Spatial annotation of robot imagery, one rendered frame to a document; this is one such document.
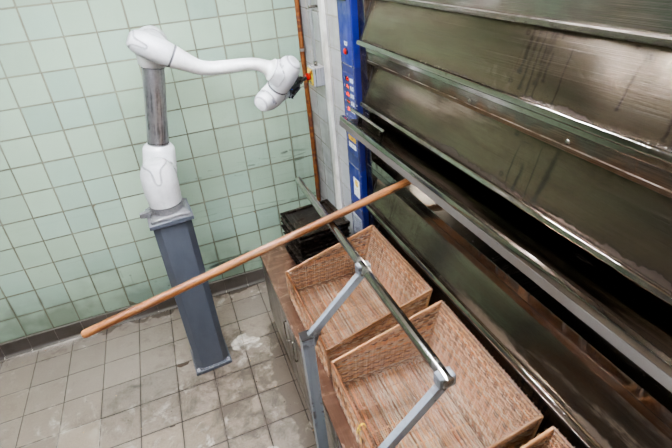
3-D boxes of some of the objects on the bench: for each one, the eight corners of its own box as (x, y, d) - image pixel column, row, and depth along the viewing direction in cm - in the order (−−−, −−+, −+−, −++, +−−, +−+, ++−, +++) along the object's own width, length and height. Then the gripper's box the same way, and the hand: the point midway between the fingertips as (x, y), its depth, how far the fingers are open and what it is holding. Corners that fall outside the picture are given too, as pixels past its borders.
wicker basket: (375, 267, 245) (373, 222, 232) (434, 339, 198) (435, 288, 185) (287, 295, 231) (279, 249, 217) (328, 380, 184) (321, 329, 171)
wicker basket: (440, 348, 194) (442, 296, 181) (536, 473, 147) (548, 416, 134) (331, 388, 181) (324, 336, 167) (397, 539, 134) (396, 484, 120)
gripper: (274, 77, 231) (296, 65, 250) (277, 103, 237) (299, 89, 256) (287, 78, 228) (309, 65, 247) (290, 103, 234) (311, 90, 253)
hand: (301, 79), depth 249 cm, fingers closed
